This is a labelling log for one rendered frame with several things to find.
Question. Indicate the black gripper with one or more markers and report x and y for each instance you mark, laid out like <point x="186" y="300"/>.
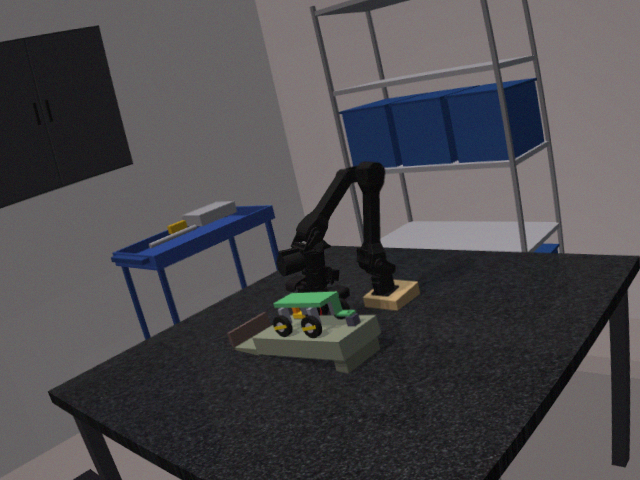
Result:
<point x="315" y="281"/>

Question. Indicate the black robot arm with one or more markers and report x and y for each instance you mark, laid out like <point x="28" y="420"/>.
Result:
<point x="371" y="256"/>

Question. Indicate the green wheeled trolley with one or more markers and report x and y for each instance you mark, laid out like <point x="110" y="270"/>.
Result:
<point x="309" y="304"/>

